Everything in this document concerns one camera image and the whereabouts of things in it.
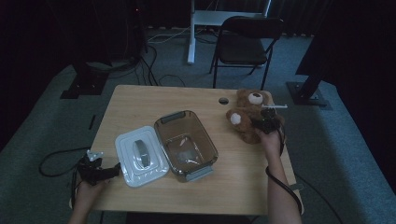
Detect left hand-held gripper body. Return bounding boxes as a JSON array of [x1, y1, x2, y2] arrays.
[[77, 149, 106, 187]]

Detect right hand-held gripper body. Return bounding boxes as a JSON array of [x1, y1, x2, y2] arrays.
[[256, 104, 289, 135]]

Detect brown teddy bear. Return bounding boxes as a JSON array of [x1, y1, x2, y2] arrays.
[[225, 88, 286, 146]]

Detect white box lid grey handle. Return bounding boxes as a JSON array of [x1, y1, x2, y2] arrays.
[[114, 125, 171, 189]]

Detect transparent grey storage box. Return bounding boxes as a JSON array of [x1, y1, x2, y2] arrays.
[[153, 109, 219, 184]]

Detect person's right hand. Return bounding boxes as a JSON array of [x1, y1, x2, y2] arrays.
[[256, 130, 284, 160]]

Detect person's left hand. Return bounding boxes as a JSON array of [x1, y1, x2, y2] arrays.
[[75, 180, 108, 203]]

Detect black slanted stand with base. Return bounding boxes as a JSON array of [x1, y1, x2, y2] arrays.
[[286, 46, 332, 110]]

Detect black folding chair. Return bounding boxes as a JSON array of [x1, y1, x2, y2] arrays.
[[208, 16, 285, 91]]

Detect person's lap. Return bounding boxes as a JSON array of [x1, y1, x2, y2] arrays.
[[124, 212, 254, 224]]

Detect black stand with flat base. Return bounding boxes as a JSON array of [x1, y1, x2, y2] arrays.
[[59, 60, 110, 101]]

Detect left hand-held gripper cable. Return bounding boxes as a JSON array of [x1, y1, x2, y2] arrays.
[[68, 166, 82, 213]]

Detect hand-held gripper cable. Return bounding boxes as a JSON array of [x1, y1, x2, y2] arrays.
[[68, 166, 82, 213], [264, 124, 304, 216]]

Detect black looped cable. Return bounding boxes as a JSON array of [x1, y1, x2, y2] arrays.
[[38, 146, 92, 178]]

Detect right hand-held gripper cable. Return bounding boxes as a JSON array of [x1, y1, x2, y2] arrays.
[[264, 124, 304, 216]]

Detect thin black cable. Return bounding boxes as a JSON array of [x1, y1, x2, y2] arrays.
[[293, 174, 344, 224]]

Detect bundle of black cables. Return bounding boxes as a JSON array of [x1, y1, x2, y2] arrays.
[[108, 45, 187, 88]]

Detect white desk frame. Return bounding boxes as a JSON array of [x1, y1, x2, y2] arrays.
[[186, 0, 273, 65]]

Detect white cable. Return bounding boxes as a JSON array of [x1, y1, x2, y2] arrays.
[[147, 26, 191, 45]]

